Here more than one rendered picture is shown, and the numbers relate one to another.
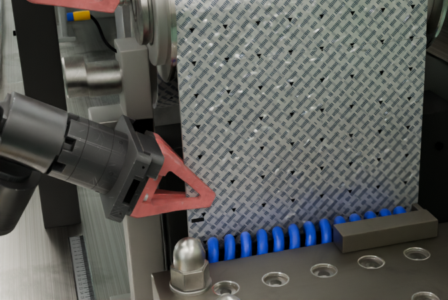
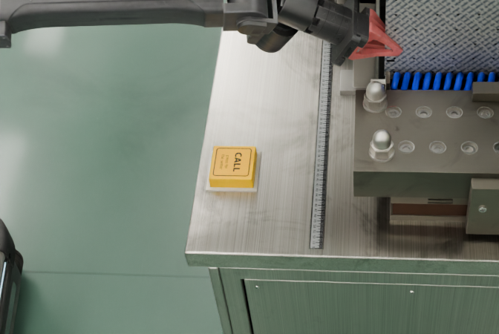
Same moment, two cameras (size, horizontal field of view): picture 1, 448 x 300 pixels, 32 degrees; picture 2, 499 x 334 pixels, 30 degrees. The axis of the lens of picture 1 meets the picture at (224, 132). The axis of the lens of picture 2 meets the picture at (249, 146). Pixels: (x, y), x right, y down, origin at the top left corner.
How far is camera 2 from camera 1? 0.78 m
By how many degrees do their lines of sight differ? 34
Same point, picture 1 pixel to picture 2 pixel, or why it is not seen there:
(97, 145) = (332, 23)
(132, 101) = not seen: outside the picture
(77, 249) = not seen: hidden behind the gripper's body
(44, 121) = (303, 8)
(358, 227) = (486, 87)
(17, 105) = not seen: outside the picture
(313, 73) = not seen: outside the picture
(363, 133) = not seen: outside the picture
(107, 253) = not seen: hidden behind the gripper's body
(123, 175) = (344, 43)
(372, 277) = (480, 124)
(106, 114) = not seen: outside the picture
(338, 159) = (487, 41)
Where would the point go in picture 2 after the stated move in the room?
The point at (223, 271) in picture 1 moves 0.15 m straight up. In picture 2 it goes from (396, 98) to (399, 24)
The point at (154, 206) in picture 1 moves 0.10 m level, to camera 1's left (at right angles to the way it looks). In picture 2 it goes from (362, 54) to (298, 44)
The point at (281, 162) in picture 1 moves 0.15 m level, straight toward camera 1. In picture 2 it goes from (448, 38) to (418, 109)
